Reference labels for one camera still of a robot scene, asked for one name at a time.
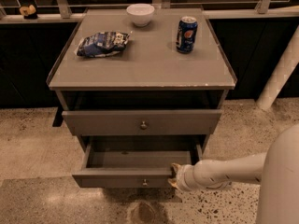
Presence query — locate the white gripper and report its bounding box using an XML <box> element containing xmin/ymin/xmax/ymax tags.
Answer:
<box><xmin>168</xmin><ymin>163</ymin><xmax>200</xmax><ymax>191</ymax></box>

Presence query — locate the grey drawer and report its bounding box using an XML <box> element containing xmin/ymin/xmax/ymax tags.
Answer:
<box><xmin>73</xmin><ymin>135</ymin><xmax>202</xmax><ymax>189</ymax></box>
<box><xmin>63</xmin><ymin>109</ymin><xmax>221</xmax><ymax>136</ymax></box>

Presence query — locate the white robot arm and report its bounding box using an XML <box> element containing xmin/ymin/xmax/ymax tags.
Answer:
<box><xmin>168</xmin><ymin>126</ymin><xmax>299</xmax><ymax>224</ymax></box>

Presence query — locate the grey top drawer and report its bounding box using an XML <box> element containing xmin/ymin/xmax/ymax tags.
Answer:
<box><xmin>63</xmin><ymin>109</ymin><xmax>221</xmax><ymax>136</ymax></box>

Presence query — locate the grey drawer cabinet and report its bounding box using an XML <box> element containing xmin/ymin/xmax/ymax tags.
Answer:
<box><xmin>46</xmin><ymin>7</ymin><xmax>238</xmax><ymax>154</ymax></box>

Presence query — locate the blue pepsi can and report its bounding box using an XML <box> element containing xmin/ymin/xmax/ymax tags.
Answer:
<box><xmin>176</xmin><ymin>16</ymin><xmax>198</xmax><ymax>53</ymax></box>

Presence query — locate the blue chip bag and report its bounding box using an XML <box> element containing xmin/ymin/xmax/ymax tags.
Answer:
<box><xmin>75</xmin><ymin>32</ymin><xmax>130</xmax><ymax>58</ymax></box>

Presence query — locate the white slanted pillar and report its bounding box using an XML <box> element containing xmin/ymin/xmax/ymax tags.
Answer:
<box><xmin>256</xmin><ymin>27</ymin><xmax>299</xmax><ymax>110</ymax></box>

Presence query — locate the white ceramic bowl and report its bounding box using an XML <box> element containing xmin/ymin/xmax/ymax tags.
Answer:
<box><xmin>126</xmin><ymin>4</ymin><xmax>155</xmax><ymax>27</ymax></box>

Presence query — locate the metal window railing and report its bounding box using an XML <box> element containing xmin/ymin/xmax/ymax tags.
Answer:
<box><xmin>0</xmin><ymin>0</ymin><xmax>299</xmax><ymax>25</ymax></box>

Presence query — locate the small yellow black object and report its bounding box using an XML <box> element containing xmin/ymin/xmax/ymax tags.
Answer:
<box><xmin>19</xmin><ymin>5</ymin><xmax>37</xmax><ymax>20</ymax></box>

